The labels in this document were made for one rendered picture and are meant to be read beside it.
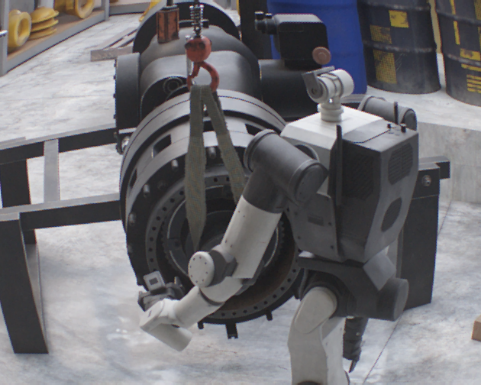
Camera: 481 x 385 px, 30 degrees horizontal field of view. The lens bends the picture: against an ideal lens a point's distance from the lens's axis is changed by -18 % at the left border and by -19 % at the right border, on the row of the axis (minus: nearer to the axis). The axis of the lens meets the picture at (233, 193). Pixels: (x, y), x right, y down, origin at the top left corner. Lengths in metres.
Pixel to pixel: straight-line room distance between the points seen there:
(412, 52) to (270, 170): 3.65
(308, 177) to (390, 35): 3.63
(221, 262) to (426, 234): 1.91
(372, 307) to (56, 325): 2.09
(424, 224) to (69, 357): 1.57
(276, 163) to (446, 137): 3.15
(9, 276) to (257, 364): 1.06
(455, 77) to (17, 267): 3.08
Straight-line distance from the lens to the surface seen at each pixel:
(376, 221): 2.28
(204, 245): 2.68
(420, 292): 4.16
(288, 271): 2.79
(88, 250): 4.98
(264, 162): 2.18
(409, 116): 2.49
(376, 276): 2.42
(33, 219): 3.79
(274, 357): 3.89
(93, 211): 3.78
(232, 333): 2.86
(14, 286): 3.84
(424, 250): 4.07
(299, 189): 2.14
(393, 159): 2.25
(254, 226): 2.21
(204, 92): 2.53
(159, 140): 2.94
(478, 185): 5.31
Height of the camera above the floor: 1.95
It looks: 21 degrees down
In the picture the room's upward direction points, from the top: 4 degrees counter-clockwise
